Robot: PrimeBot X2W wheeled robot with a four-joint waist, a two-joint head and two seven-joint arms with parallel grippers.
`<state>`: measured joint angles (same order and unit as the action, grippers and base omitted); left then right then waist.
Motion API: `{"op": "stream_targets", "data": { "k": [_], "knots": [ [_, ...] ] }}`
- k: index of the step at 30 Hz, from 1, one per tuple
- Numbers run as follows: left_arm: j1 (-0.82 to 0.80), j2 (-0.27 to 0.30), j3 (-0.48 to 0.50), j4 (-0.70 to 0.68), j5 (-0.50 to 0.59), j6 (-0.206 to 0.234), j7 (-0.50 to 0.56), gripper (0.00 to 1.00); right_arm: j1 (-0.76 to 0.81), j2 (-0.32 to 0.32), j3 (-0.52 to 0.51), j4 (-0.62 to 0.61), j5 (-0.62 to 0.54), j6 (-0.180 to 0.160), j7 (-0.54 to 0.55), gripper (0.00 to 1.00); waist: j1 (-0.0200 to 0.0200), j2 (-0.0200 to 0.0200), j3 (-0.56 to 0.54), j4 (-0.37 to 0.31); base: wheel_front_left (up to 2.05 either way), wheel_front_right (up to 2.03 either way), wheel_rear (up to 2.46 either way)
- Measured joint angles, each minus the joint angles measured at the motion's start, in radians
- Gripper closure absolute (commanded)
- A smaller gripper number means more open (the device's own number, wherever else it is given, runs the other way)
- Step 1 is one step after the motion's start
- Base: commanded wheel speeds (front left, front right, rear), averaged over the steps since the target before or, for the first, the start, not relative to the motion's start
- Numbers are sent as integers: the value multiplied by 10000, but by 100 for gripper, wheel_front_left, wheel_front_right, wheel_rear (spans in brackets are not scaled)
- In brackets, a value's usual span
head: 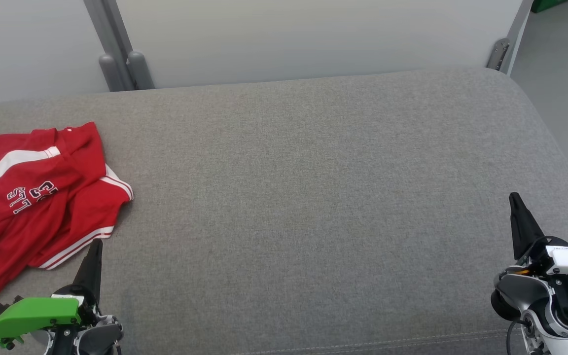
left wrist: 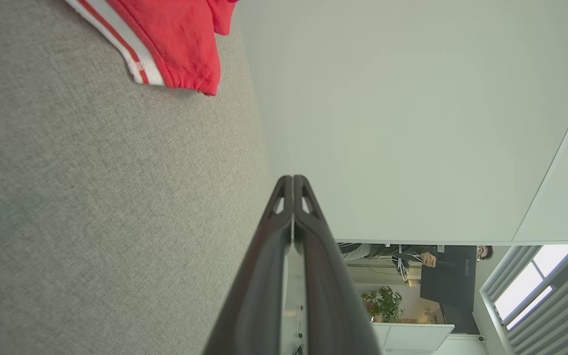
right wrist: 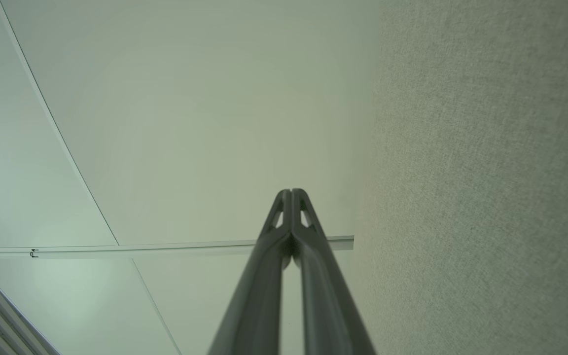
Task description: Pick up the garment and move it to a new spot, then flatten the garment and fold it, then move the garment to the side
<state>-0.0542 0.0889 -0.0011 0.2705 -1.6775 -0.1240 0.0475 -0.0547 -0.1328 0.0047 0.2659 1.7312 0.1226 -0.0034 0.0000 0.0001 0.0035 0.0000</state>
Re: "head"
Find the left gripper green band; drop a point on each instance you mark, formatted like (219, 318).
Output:
(32, 313)

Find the red Bulls 23 jersey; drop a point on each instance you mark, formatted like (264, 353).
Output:
(91, 207)

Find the red shorts with white stripe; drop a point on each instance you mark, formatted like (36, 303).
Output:
(3, 165)

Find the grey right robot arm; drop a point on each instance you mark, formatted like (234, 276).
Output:
(545, 325)

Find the grey fabric sofa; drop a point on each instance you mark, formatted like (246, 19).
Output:
(289, 197)

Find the green object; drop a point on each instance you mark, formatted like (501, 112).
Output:
(545, 5)

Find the silver metal bracket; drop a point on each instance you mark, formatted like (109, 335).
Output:
(497, 54)

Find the grey cylindrical post foot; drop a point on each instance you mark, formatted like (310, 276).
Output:
(141, 71)
(111, 74)

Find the grey partition post with bracket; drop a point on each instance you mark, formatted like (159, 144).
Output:
(518, 29)

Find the grey metal partition post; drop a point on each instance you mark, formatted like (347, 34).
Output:
(109, 34)

